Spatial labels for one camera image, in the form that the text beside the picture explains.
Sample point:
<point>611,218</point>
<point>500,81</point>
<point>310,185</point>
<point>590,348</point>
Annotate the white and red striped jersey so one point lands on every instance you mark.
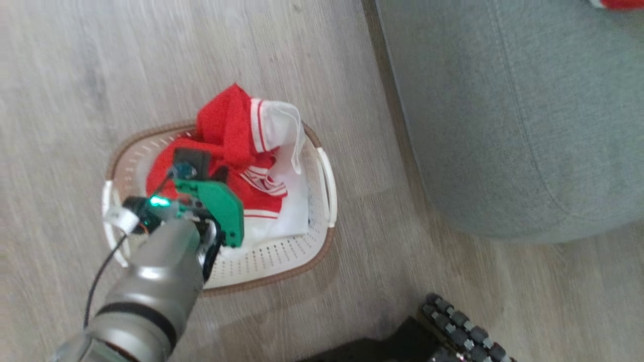
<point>231,130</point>

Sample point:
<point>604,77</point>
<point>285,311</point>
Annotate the grey-green rounded sofa cushion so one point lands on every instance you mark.
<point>513,115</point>

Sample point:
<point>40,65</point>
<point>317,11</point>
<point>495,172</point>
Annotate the black omni wheel with rollers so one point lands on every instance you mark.
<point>463,329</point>

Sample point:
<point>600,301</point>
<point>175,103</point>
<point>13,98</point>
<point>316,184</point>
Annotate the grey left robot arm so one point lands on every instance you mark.
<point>156,281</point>

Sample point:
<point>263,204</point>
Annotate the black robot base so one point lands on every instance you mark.
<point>382,347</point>

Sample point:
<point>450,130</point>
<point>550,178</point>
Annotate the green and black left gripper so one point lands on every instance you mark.
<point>224,211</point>

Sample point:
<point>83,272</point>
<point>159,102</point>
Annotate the white laundry basket brown rim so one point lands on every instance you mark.
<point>282,256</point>

